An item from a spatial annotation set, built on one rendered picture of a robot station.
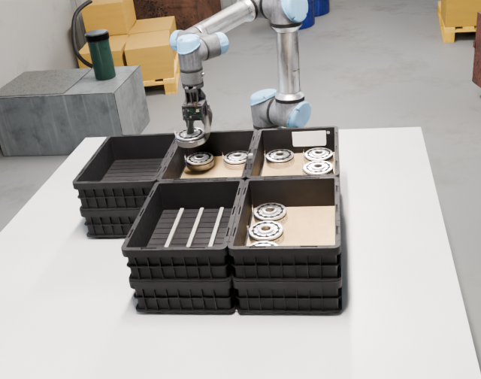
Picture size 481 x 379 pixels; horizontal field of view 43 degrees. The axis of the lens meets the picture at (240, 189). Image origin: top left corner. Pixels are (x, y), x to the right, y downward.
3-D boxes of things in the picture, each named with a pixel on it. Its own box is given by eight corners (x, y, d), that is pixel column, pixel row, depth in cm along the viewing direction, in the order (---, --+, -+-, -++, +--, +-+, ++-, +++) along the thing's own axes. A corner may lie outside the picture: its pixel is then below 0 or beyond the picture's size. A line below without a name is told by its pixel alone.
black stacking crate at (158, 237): (161, 212, 208) (155, 183, 203) (248, 210, 203) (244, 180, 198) (128, 285, 174) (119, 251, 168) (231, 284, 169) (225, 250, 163)
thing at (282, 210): (256, 204, 197) (255, 202, 197) (287, 204, 195) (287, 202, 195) (252, 220, 188) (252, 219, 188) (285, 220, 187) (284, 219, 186)
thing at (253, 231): (252, 221, 188) (252, 219, 188) (285, 222, 186) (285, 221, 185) (246, 240, 180) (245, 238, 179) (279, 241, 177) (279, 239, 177)
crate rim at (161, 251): (156, 187, 204) (155, 181, 203) (246, 185, 199) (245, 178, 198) (120, 257, 169) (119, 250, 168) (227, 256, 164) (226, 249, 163)
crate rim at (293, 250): (246, 185, 199) (245, 178, 198) (339, 182, 194) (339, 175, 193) (227, 256, 164) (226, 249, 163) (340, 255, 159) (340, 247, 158)
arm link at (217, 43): (207, 28, 211) (183, 36, 205) (230, 31, 204) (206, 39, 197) (209, 51, 215) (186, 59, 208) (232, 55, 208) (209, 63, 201)
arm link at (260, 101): (264, 113, 264) (261, 83, 258) (288, 119, 256) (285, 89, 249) (246, 124, 257) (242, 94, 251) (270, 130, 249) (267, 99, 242)
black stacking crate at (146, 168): (113, 162, 248) (108, 137, 242) (185, 160, 243) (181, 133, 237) (78, 213, 213) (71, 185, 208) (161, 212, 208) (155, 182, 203)
